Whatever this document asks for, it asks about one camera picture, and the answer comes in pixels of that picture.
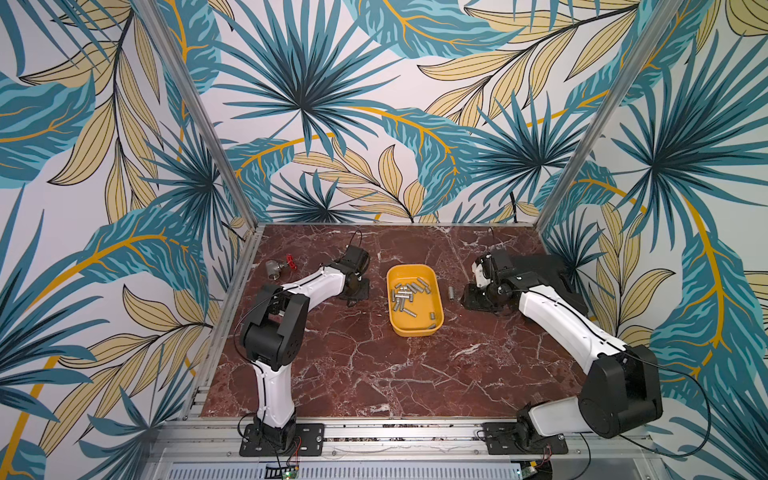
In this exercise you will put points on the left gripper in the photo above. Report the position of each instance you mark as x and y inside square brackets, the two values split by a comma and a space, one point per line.
[363, 294]

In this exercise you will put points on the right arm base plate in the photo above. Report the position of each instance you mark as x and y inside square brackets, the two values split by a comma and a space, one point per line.
[516, 438]

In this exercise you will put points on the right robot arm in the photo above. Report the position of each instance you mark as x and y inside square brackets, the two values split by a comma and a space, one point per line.
[621, 391]

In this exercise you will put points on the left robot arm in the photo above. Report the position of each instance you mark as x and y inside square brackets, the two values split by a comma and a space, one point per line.
[272, 334]

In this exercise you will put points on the metal valve red handle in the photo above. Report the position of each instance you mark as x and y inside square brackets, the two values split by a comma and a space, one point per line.
[274, 268]

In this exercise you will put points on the yellow plastic storage box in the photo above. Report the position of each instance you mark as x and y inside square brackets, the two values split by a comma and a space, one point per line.
[415, 306]

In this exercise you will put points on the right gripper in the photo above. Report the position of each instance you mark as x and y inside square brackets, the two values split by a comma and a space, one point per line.
[480, 297]

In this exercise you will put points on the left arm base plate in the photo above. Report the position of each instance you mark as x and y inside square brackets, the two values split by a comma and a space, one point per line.
[302, 439]

